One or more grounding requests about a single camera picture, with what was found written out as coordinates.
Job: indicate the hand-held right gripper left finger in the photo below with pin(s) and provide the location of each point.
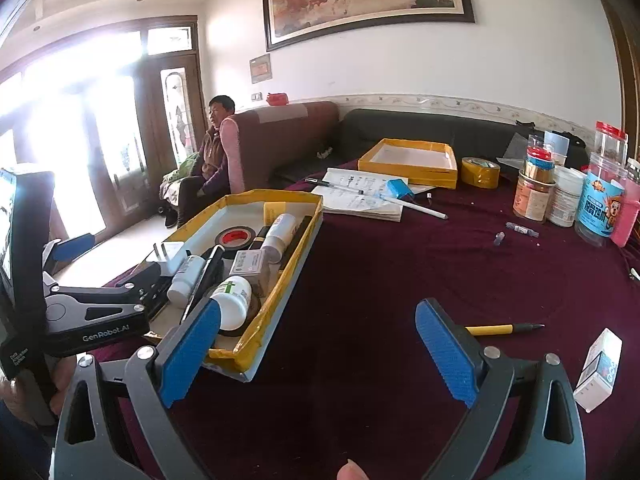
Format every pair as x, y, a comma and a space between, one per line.
190, 350

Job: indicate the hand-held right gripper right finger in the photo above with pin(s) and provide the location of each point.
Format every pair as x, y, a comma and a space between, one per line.
445, 355

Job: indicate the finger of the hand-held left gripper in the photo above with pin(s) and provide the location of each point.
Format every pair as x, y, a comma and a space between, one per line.
100, 300
75, 247

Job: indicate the yellow taped cardboard tray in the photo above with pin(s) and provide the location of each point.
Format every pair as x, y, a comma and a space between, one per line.
405, 155
250, 347

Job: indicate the white jar green cross label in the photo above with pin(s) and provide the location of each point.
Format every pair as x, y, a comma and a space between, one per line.
232, 300

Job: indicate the small white bottle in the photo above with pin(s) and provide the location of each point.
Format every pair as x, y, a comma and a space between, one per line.
185, 280

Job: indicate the black marker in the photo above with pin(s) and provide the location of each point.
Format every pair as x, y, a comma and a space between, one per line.
210, 270

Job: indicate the white charger adapter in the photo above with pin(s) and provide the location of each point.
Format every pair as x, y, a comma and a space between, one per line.
172, 257

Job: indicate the small cardboard box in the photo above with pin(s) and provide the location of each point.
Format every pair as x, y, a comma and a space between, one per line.
250, 262

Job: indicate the black tape roll red core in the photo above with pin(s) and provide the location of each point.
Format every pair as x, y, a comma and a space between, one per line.
235, 237

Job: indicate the short black cylinder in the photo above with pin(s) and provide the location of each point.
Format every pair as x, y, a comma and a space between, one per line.
261, 240

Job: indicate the white tube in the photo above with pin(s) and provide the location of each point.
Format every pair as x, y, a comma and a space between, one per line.
280, 232

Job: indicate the yellow packet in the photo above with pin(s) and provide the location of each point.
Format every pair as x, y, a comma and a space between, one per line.
275, 210

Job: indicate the person's left forearm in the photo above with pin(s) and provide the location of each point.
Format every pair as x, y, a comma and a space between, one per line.
20, 450

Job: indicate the person's left hand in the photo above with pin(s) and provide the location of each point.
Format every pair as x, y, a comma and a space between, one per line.
65, 377

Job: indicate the person's right hand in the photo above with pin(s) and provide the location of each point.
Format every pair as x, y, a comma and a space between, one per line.
354, 471

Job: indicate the maroon tablecloth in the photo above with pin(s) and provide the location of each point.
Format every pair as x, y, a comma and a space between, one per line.
375, 270

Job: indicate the small grey cap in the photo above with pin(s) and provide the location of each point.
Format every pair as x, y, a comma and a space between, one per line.
499, 238

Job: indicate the green bag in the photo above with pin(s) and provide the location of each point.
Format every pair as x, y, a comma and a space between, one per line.
187, 165

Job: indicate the wooden glass door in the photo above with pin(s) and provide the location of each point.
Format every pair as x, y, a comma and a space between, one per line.
152, 125

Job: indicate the white pen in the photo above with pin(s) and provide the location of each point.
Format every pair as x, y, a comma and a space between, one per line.
425, 210

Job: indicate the white medicine box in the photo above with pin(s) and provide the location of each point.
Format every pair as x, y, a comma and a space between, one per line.
597, 370

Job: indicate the blue plastic case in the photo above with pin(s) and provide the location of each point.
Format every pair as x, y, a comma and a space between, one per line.
397, 190

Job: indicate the gold orange tin can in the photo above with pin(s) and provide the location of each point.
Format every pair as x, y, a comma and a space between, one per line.
532, 200

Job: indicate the yellow tape roll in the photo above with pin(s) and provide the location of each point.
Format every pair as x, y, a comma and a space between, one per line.
480, 177

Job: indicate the open handwritten notebook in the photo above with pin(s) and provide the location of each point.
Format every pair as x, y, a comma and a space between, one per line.
350, 200

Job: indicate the pink armrest cover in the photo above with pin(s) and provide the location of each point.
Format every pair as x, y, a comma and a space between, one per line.
232, 155

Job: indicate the white plastic jar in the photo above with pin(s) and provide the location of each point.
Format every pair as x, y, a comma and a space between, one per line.
565, 200

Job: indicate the black capped clear pen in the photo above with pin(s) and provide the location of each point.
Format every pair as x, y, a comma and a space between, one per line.
325, 183

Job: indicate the clear jar with blue label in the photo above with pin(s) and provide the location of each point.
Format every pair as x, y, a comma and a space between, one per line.
597, 210

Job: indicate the clear plastic bag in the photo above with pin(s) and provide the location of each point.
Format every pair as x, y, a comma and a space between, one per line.
515, 152

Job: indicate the clear jar with red lid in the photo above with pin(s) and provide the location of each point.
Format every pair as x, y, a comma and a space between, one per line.
540, 160

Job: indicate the pink plastic packet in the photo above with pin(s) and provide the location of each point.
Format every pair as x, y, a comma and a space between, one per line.
627, 220

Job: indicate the brown armchair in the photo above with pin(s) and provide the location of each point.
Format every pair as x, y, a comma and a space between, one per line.
290, 140

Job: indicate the black sofa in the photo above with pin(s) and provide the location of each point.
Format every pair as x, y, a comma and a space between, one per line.
410, 125

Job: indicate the small black white item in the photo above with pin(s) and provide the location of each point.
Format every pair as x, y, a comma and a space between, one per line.
325, 152

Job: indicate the translucent white cup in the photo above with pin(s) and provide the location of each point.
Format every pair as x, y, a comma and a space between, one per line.
557, 145

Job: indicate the red object on armchair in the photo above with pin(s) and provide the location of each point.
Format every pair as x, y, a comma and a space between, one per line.
277, 99

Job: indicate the tall jar with red lid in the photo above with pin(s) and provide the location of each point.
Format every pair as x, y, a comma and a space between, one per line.
611, 140

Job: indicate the small wall frame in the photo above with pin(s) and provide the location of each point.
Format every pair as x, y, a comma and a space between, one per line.
260, 68

